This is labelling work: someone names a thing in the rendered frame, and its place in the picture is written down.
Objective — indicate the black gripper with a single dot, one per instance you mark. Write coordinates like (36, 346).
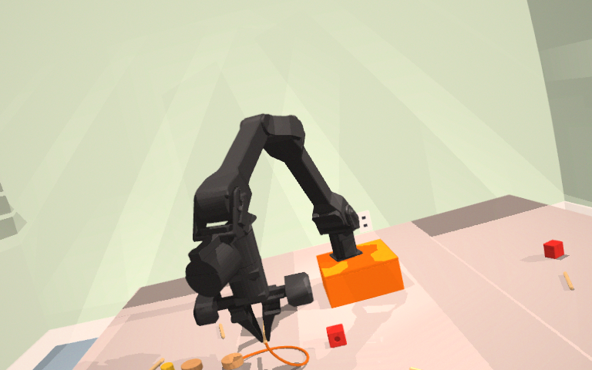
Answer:
(249, 286)

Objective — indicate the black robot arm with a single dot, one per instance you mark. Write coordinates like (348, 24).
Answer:
(225, 196)

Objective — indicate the tan round disc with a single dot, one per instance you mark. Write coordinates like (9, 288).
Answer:
(193, 364)

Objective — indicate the round wooden button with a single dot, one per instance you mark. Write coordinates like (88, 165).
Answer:
(232, 361)

